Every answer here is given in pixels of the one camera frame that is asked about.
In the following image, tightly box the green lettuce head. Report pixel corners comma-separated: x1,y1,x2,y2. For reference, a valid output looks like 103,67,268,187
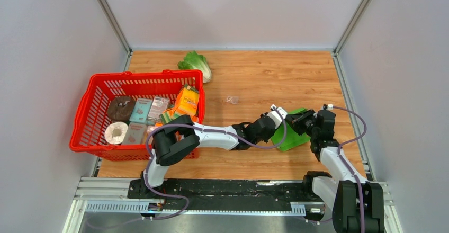
177,51,212,83

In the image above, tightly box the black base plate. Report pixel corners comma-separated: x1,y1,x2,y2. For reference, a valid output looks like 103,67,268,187
127,178,327,213

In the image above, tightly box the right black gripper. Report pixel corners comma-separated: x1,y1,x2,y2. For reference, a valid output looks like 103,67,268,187
284,109,318,138

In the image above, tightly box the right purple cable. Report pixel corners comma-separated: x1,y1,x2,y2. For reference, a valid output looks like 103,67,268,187
305,105,369,233

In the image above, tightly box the pink small box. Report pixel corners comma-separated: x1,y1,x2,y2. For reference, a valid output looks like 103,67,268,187
147,96,170,122

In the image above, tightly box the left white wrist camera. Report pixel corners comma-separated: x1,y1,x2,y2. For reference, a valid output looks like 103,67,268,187
267,104,288,129

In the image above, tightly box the green paper box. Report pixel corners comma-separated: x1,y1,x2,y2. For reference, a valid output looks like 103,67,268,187
271,108,310,151

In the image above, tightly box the white toilet paper roll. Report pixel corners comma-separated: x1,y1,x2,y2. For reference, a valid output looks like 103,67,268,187
104,121,128,145

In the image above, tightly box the red plastic basket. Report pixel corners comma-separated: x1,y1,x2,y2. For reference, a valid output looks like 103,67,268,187
69,70,206,161

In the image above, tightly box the teal small box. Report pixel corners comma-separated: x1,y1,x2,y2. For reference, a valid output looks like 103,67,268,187
129,98,152,124

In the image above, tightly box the green striped sponge pack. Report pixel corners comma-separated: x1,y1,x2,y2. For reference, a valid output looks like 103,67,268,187
159,108,173,124

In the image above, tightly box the brown round bread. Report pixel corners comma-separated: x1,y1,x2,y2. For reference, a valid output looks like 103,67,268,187
106,96,136,122

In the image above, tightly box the orange yellow carton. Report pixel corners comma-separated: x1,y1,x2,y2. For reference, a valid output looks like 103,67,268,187
173,84,200,117

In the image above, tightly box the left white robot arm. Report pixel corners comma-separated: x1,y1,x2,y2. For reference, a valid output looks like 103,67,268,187
141,110,286,199

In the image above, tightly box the small clear plastic piece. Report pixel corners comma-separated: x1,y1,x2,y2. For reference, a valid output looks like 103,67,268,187
226,96,239,104

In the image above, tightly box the grey pink flat box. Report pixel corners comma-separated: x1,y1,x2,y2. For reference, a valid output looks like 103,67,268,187
121,122,147,145

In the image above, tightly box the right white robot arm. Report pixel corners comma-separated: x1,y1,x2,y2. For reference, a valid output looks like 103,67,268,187
285,106,385,232

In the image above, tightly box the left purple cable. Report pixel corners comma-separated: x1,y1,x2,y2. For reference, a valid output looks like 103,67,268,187
142,107,289,221

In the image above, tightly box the purple cable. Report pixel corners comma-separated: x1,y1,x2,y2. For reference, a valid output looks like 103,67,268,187
142,107,289,221
305,105,369,233

